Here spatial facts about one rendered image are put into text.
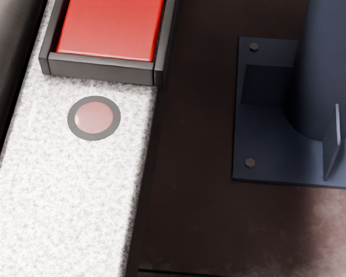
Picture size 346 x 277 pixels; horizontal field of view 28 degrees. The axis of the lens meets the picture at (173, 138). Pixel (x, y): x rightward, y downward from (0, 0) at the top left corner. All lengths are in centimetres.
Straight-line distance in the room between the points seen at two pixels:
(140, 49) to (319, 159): 108
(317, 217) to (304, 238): 5
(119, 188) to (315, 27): 91
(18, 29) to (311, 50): 90
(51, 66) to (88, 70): 2
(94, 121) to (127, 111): 2
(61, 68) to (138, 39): 5
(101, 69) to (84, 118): 3
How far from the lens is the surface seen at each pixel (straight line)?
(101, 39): 43
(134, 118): 41
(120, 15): 44
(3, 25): 46
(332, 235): 141
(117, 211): 38
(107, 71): 42
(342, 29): 122
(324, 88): 135
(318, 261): 138
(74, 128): 41
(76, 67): 42
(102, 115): 41
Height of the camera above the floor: 125
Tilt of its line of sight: 58 degrees down
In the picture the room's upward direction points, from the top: straight up
